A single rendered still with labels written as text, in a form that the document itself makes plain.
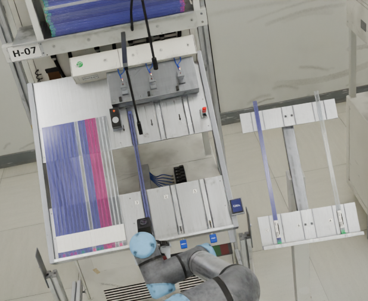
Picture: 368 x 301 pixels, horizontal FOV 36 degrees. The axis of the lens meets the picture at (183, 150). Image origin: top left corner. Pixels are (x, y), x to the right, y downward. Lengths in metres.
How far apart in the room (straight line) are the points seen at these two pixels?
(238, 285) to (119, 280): 1.40
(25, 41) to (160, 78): 0.52
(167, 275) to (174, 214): 0.49
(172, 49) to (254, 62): 1.80
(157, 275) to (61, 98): 0.92
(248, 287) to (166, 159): 1.47
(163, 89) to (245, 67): 1.84
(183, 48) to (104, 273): 1.07
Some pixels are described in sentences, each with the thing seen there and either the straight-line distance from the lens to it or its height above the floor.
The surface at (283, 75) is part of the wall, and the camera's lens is 4.05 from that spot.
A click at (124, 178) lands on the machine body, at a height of 0.62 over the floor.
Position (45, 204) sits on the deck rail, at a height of 0.87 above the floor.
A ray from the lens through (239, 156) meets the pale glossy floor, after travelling 3.75.
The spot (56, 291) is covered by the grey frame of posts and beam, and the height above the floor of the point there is 0.55.
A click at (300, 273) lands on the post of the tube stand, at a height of 0.37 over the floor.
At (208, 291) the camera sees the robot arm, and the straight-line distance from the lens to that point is 1.28.
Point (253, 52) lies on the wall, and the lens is 3.93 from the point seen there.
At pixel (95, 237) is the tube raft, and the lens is 2.12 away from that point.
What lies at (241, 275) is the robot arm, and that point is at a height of 1.14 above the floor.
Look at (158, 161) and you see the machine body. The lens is 2.69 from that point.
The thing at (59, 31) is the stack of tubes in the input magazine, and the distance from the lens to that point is 2.17.
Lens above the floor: 2.08
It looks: 32 degrees down
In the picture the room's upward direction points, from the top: 11 degrees counter-clockwise
